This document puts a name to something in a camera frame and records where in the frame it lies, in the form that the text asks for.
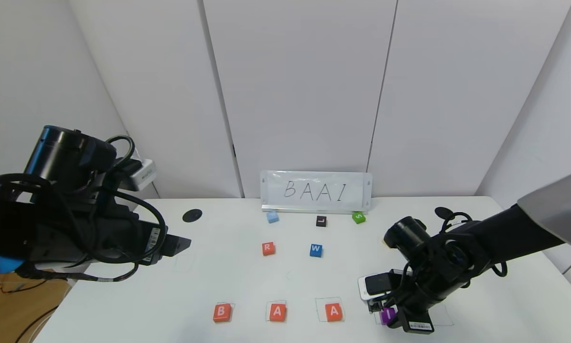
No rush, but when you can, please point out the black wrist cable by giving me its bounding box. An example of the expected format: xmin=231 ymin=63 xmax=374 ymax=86
xmin=28 ymin=135 xmax=168 ymax=283
xmin=438 ymin=211 xmax=508 ymax=278

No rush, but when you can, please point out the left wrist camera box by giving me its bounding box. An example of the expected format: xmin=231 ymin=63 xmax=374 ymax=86
xmin=132 ymin=159 xmax=157 ymax=192

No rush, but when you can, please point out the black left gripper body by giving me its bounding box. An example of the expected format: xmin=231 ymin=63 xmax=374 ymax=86
xmin=98 ymin=212 xmax=169 ymax=266

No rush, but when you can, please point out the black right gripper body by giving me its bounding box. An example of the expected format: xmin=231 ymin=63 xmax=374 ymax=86
xmin=397 ymin=282 xmax=435 ymax=335

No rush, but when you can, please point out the black floor cable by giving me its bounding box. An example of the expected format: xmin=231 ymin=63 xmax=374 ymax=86
xmin=16 ymin=305 xmax=60 ymax=343
xmin=0 ymin=274 xmax=48 ymax=294

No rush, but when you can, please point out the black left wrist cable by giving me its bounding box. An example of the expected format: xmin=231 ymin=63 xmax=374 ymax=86
xmin=28 ymin=135 xmax=168 ymax=283

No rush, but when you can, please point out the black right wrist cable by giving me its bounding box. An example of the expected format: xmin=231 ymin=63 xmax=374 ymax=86
xmin=438 ymin=211 xmax=508 ymax=278

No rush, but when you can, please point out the white BAAI sign board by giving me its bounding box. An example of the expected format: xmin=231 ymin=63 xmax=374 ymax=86
xmin=261 ymin=171 xmax=373 ymax=213

